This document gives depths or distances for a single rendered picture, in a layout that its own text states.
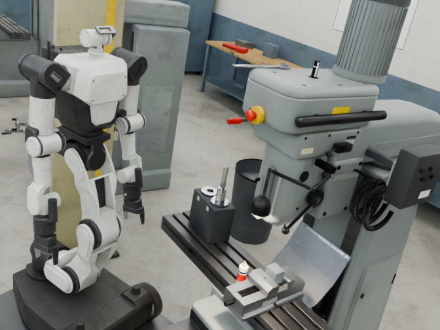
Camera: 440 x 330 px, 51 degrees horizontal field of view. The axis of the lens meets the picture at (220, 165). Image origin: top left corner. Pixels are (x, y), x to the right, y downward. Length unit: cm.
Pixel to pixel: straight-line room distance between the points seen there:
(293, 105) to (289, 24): 630
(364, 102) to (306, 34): 578
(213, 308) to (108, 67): 109
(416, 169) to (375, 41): 47
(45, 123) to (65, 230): 183
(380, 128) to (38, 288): 179
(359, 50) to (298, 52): 579
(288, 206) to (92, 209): 86
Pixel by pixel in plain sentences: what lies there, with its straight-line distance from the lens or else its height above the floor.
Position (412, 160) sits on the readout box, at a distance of 171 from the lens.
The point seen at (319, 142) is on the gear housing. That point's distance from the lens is 165.
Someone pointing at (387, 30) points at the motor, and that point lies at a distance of 178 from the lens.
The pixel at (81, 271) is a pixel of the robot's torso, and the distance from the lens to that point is 233.
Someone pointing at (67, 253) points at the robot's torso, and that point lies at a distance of 249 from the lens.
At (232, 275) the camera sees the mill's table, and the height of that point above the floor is 94.
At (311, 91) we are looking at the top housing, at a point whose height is 188.
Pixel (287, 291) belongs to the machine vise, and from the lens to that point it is 201.
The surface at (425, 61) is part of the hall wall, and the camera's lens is 629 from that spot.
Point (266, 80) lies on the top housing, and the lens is 154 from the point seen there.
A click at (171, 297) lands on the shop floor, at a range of 341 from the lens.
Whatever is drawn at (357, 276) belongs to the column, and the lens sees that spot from 224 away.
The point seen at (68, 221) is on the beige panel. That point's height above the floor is 29.
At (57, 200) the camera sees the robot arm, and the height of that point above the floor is 121.
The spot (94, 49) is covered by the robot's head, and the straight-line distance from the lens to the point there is 192.
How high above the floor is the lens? 222
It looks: 24 degrees down
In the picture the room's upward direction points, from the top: 11 degrees clockwise
